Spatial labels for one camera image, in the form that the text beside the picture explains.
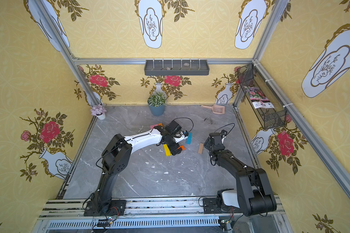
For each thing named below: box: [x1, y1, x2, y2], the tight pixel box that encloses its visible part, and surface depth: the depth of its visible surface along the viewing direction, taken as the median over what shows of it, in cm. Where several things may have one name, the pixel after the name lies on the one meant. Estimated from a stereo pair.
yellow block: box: [162, 143, 172, 157], surface depth 94 cm
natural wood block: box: [198, 142, 204, 155], surface depth 97 cm
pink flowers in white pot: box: [90, 104, 107, 120], surface depth 108 cm
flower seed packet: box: [243, 85, 275, 109], surface depth 78 cm
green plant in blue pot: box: [147, 91, 167, 117], surface depth 107 cm
